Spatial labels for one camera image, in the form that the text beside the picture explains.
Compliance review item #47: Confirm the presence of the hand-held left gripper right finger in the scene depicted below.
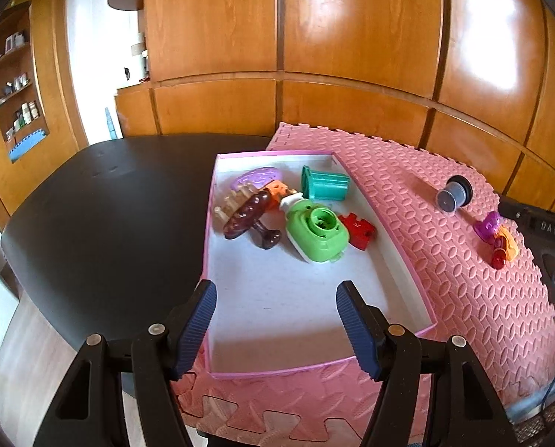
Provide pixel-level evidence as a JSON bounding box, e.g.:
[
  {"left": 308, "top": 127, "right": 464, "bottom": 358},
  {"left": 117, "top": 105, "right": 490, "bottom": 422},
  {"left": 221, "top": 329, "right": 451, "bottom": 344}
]
[{"left": 335, "top": 280, "right": 520, "bottom": 447}]

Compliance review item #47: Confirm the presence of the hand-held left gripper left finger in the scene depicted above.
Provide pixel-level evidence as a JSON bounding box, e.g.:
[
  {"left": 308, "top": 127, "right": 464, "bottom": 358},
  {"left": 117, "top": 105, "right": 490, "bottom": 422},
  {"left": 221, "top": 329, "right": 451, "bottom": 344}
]
[{"left": 32, "top": 279, "right": 218, "bottom": 447}]

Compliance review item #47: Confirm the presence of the teal toy spool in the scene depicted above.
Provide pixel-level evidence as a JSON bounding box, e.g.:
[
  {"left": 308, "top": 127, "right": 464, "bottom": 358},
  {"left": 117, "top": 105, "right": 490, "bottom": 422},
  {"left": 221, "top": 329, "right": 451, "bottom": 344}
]
[{"left": 300, "top": 165, "right": 351, "bottom": 202}]

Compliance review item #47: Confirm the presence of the small red translucent toy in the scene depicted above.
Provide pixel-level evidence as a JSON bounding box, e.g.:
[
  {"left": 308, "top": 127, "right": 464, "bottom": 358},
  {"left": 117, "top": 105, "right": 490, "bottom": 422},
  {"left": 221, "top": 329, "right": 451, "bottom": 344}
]
[{"left": 491, "top": 237, "right": 510, "bottom": 269}]

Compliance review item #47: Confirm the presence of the brown toy comb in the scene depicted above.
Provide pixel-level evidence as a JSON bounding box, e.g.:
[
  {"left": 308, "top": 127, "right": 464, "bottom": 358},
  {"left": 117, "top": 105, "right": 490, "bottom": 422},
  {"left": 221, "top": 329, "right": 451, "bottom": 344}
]
[{"left": 213, "top": 185, "right": 255, "bottom": 234}]

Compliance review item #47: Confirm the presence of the blue foam piece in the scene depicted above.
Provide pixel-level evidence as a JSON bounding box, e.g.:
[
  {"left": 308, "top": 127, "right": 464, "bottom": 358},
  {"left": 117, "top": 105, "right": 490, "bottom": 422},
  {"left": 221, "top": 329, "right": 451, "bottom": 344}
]
[{"left": 8, "top": 129, "right": 50, "bottom": 163}]

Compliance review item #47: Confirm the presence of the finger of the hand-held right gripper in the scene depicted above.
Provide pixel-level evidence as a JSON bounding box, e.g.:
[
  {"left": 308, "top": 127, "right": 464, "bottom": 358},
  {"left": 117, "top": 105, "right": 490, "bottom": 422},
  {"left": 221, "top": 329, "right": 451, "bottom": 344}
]
[{"left": 498, "top": 197, "right": 540, "bottom": 225}]

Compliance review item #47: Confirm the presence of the recessed wooden wall shelf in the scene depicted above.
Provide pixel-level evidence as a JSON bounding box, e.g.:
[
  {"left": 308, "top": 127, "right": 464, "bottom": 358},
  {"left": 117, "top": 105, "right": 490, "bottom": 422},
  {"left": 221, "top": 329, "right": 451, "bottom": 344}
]
[{"left": 0, "top": 1, "right": 51, "bottom": 165}]

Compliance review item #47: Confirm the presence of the wooden wardrobe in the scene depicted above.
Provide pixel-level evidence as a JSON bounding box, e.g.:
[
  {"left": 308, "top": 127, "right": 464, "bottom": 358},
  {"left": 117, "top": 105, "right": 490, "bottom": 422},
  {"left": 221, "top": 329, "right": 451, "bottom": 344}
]
[{"left": 114, "top": 0, "right": 555, "bottom": 217}]

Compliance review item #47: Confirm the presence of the pink-rimmed white tray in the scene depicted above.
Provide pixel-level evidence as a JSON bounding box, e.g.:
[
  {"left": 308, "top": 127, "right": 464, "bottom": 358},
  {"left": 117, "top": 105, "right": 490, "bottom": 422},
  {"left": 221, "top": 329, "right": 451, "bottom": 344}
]
[{"left": 203, "top": 150, "right": 439, "bottom": 379}]

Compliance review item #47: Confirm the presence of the orange toy block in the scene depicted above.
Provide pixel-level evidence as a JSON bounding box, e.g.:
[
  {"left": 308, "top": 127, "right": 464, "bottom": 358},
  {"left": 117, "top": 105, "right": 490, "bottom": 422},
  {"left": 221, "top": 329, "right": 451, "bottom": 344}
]
[{"left": 264, "top": 181, "right": 299, "bottom": 212}]

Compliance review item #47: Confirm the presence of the grey plastic cup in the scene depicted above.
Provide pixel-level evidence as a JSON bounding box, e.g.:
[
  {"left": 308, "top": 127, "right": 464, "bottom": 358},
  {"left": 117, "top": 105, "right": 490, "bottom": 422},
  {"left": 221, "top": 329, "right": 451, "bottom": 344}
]
[{"left": 435, "top": 174, "right": 474, "bottom": 213}]

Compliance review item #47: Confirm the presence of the red puzzle piece toy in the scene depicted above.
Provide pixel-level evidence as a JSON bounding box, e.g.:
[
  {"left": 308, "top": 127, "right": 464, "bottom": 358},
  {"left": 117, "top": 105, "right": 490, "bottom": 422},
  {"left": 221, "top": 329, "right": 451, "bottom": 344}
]
[{"left": 338, "top": 213, "right": 377, "bottom": 250}]

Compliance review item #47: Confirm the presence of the maroon mushroom toy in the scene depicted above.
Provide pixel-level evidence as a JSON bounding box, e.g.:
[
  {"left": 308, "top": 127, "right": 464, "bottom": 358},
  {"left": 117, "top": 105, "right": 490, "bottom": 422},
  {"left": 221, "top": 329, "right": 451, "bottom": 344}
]
[{"left": 224, "top": 191, "right": 284, "bottom": 251}]

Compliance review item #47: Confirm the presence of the pink foam puzzle mat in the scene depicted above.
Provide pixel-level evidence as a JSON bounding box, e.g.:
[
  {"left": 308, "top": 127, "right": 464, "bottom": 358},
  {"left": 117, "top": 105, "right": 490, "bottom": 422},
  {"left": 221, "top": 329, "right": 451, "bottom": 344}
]
[{"left": 172, "top": 122, "right": 555, "bottom": 443}]

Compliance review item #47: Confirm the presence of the small purple toy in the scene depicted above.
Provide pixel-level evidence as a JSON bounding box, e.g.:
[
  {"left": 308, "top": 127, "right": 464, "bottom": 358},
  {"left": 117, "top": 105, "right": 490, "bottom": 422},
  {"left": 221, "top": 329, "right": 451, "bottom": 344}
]
[{"left": 474, "top": 211, "right": 502, "bottom": 238}]

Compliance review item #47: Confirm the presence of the green toy camera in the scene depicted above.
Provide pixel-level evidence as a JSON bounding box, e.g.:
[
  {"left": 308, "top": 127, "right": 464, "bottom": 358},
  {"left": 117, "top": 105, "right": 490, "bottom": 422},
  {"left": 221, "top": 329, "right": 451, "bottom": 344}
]
[{"left": 280, "top": 192, "right": 350, "bottom": 264}]

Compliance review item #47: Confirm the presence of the orange curved toy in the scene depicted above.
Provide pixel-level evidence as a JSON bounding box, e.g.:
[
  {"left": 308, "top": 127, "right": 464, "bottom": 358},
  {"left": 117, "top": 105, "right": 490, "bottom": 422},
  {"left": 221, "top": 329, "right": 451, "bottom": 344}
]
[{"left": 494, "top": 226, "right": 519, "bottom": 261}]

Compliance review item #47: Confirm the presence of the purple oval toy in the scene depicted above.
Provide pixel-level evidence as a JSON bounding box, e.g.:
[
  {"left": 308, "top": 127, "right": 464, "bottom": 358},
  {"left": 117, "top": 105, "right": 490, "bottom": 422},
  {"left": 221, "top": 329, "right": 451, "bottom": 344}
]
[{"left": 228, "top": 167, "right": 283, "bottom": 193}]

